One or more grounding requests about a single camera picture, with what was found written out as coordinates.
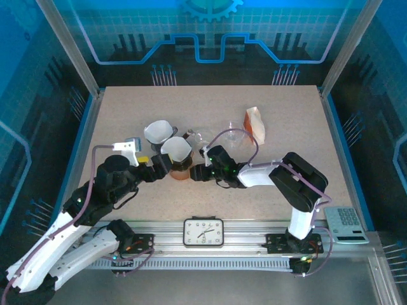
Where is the grey dripper with brown handle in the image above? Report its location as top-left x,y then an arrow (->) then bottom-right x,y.
149,126 -> 179,153

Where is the white orange coffee filter pack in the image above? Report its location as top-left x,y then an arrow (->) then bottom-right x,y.
243,107 -> 267,146

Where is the white analog clock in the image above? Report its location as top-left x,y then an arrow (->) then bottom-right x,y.
183,216 -> 224,247

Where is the grey calculator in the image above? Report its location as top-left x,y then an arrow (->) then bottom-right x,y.
324,206 -> 371,245

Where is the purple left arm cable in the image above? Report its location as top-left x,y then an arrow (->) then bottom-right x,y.
1,144 -> 114,301

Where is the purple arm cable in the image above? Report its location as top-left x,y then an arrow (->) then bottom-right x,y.
1,144 -> 114,301
205,128 -> 333,228

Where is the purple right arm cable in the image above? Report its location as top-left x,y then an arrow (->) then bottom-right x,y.
205,128 -> 333,228

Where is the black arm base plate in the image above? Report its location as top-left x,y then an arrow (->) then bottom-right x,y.
122,233 -> 156,255
265,233 -> 324,254

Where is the aluminium mounting rail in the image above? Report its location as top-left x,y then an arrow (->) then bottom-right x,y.
82,219 -> 325,255

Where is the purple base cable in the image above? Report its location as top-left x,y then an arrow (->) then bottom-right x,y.
109,247 -> 156,278
298,227 -> 334,278

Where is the grey slotted cable duct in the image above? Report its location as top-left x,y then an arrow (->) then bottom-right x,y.
85,257 -> 294,271

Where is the aluminium frame post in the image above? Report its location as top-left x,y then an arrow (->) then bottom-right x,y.
35,0 -> 106,98
319,0 -> 385,98

